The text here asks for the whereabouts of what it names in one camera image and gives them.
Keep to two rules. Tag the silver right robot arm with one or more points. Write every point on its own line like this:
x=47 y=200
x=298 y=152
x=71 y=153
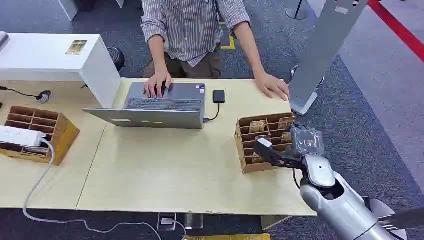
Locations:
x=338 y=205

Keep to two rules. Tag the black smartphone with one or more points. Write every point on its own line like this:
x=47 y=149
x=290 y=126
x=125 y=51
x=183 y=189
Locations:
x=219 y=96

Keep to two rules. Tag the wooden card box with cards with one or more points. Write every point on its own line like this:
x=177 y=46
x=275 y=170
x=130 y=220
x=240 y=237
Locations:
x=246 y=159

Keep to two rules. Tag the grey open laptop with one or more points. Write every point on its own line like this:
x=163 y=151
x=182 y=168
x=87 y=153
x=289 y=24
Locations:
x=155 y=117

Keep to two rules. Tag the person's right hand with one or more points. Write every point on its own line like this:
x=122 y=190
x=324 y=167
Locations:
x=157 y=82

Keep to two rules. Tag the person's hand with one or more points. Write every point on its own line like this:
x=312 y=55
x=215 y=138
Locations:
x=271 y=86
x=157 y=82

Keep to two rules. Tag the person's left hand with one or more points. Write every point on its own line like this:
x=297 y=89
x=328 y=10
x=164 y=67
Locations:
x=271 y=86

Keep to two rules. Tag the person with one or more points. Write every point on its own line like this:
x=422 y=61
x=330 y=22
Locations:
x=192 y=30

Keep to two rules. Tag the floor socket box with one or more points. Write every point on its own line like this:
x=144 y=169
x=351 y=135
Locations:
x=166 y=222

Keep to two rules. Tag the black round wheel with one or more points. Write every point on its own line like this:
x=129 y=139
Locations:
x=116 y=58

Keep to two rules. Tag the round metal floor base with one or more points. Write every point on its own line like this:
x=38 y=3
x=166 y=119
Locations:
x=320 y=80

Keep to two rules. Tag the yellow board edge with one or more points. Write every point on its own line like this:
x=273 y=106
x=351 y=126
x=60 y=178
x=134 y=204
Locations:
x=228 y=237

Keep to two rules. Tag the white desk leg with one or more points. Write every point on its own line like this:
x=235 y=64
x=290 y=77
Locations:
x=275 y=221

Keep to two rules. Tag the grey metal pillar stand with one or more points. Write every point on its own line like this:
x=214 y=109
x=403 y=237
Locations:
x=318 y=53

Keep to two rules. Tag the wooden card box under strip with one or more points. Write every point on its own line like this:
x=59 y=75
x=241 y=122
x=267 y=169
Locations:
x=64 y=136

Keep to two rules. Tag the printed card on cabinet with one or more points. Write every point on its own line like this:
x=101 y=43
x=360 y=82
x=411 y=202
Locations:
x=76 y=47

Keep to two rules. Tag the white cabinet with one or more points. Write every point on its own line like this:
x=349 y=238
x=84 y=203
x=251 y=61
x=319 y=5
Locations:
x=43 y=56

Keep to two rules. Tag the white power strip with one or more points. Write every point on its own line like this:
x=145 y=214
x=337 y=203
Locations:
x=20 y=136

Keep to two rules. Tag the red barrier strip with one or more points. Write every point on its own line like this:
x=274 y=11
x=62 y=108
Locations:
x=400 y=31

